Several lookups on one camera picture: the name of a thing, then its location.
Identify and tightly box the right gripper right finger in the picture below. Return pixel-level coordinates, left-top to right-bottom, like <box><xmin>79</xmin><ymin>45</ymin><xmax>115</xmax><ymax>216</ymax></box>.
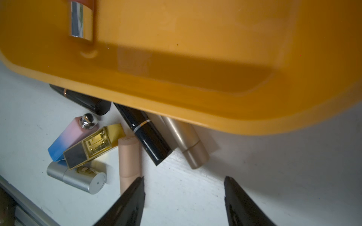
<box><xmin>224</xmin><ymin>176</ymin><xmax>275</xmax><ymax>226</ymax></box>

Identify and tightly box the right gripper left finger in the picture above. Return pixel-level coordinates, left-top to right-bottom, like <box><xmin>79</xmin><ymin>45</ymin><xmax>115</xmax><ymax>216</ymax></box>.
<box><xmin>95</xmin><ymin>177</ymin><xmax>145</xmax><ymax>226</ymax></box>

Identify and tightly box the silver cylinder lipstick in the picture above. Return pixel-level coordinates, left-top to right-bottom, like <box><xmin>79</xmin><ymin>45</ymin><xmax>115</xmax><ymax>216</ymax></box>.
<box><xmin>46</xmin><ymin>160</ymin><xmax>107</xmax><ymax>195</ymax></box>

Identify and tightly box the beige matte lipstick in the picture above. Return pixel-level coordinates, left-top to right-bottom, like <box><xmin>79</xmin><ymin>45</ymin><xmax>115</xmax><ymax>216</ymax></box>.
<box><xmin>118</xmin><ymin>137</ymin><xmax>141</xmax><ymax>194</ymax></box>

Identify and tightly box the champagne gold lipstick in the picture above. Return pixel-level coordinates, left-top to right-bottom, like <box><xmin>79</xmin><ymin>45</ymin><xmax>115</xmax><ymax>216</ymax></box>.
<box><xmin>162</xmin><ymin>116</ymin><xmax>210</xmax><ymax>170</ymax></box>

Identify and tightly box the red silver lipstick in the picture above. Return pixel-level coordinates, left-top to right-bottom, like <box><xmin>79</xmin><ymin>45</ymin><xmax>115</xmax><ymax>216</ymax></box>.
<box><xmin>69</xmin><ymin>0</ymin><xmax>94</xmax><ymax>42</ymax></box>

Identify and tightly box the black lipstick gold band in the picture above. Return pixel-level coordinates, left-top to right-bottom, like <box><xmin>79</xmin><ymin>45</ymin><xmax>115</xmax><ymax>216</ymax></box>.
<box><xmin>114</xmin><ymin>103</ymin><xmax>172</xmax><ymax>165</ymax></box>

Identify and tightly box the blue pink gradient lipstick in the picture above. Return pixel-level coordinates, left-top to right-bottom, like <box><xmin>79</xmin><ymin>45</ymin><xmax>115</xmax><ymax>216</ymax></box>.
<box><xmin>48</xmin><ymin>113</ymin><xmax>99</xmax><ymax>162</ymax></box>

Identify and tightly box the short black lipstick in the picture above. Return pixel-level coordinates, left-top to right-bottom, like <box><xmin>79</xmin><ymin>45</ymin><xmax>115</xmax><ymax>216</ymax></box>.
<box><xmin>50</xmin><ymin>84</ymin><xmax>111</xmax><ymax>116</ymax></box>

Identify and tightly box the yellow plastic storage box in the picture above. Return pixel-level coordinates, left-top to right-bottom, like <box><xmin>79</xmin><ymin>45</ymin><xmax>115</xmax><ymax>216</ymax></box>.
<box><xmin>1</xmin><ymin>1</ymin><xmax>362</xmax><ymax>135</ymax></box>

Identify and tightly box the aluminium front rail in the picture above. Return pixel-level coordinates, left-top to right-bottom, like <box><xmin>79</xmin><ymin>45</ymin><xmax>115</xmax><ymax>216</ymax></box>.
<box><xmin>1</xmin><ymin>177</ymin><xmax>58</xmax><ymax>226</ymax></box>

